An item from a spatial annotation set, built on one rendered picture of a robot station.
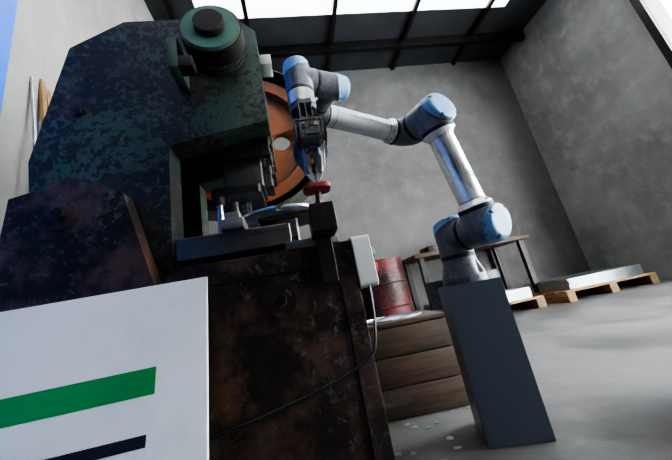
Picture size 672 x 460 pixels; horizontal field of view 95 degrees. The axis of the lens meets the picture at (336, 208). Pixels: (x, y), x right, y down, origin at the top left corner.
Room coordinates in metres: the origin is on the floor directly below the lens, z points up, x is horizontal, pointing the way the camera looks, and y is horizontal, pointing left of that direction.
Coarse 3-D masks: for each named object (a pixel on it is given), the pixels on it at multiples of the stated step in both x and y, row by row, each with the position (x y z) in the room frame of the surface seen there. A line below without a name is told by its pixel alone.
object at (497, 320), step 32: (448, 288) 1.05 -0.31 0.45; (480, 288) 1.03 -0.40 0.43; (448, 320) 1.16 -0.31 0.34; (480, 320) 1.04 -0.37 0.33; (512, 320) 1.02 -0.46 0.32; (480, 352) 1.04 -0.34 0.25; (512, 352) 1.03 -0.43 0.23; (480, 384) 1.05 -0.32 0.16; (512, 384) 1.03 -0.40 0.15; (480, 416) 1.05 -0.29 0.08; (512, 416) 1.04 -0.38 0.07; (544, 416) 1.03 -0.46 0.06
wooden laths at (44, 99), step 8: (32, 80) 1.35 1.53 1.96; (40, 80) 1.41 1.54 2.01; (32, 88) 1.35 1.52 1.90; (40, 88) 1.41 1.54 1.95; (32, 96) 1.35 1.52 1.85; (40, 96) 1.41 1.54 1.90; (48, 96) 1.47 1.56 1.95; (32, 104) 1.35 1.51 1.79; (40, 104) 1.41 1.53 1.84; (48, 104) 1.47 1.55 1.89; (32, 112) 1.35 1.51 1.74; (40, 112) 1.41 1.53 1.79; (32, 120) 1.35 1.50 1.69; (40, 120) 1.41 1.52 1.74; (32, 128) 1.35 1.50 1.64; (32, 136) 1.35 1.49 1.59
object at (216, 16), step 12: (192, 12) 0.71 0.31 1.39; (204, 12) 0.69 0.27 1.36; (216, 12) 0.70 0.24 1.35; (228, 12) 0.72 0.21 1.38; (180, 24) 0.70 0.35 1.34; (192, 24) 0.71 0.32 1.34; (204, 24) 0.69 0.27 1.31; (216, 24) 0.70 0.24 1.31; (228, 24) 0.72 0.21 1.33; (192, 36) 0.71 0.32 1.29; (204, 36) 0.71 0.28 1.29; (216, 36) 0.72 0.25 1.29; (228, 36) 0.72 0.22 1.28; (204, 48) 0.71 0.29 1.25; (216, 48) 0.72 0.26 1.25
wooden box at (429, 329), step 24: (432, 312) 1.47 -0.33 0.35; (384, 336) 1.38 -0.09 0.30; (408, 336) 1.38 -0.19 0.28; (432, 336) 1.39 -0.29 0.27; (384, 360) 1.38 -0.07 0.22; (408, 360) 1.38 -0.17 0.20; (432, 360) 1.38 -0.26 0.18; (456, 360) 1.39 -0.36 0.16; (384, 384) 1.38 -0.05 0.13; (408, 384) 1.38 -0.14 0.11; (432, 384) 1.38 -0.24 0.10; (456, 384) 1.39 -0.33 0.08; (408, 408) 1.38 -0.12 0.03; (432, 408) 1.38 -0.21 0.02
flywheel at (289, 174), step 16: (272, 96) 1.39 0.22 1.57; (272, 112) 1.41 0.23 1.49; (288, 112) 1.42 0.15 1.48; (272, 128) 1.40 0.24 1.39; (288, 128) 1.42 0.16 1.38; (288, 160) 1.41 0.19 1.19; (288, 176) 1.38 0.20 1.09; (304, 176) 1.39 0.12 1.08; (208, 192) 1.31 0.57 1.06; (288, 192) 1.39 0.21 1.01
